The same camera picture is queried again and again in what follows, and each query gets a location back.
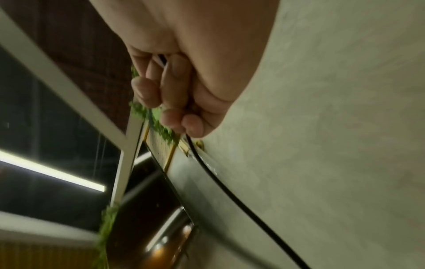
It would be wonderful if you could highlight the white light strip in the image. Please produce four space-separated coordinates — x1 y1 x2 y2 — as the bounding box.
0 150 106 192

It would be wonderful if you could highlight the white frame beam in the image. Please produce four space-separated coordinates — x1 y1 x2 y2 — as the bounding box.
0 8 128 144

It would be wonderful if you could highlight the yellow framed grid panel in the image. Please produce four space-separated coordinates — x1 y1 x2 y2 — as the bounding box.
142 121 190 171

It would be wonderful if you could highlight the green leaf garland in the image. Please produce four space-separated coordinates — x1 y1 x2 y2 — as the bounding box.
129 66 182 146
90 204 121 269

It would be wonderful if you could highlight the black cable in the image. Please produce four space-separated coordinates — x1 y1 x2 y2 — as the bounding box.
155 53 311 269

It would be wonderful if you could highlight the white frame post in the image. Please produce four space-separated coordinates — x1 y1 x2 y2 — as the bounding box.
109 115 145 208

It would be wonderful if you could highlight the person's right hand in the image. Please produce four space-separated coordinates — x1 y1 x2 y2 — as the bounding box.
89 0 279 139

